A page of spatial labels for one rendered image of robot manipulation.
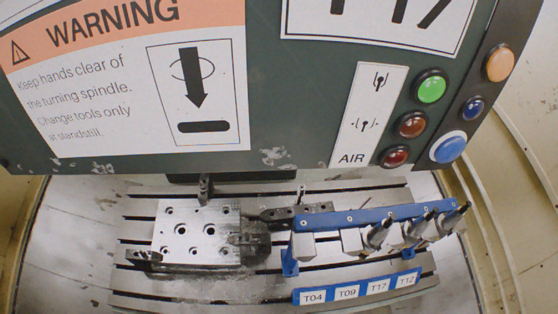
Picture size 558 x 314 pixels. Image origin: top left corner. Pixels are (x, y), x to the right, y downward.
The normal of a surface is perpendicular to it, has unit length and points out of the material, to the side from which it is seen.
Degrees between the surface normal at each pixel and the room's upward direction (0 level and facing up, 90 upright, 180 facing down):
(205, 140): 90
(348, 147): 90
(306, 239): 0
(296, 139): 90
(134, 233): 0
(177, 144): 90
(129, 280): 0
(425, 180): 24
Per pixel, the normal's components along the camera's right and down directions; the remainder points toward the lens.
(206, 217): 0.04, -0.63
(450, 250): -0.37, -0.56
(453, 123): 0.08, 0.77
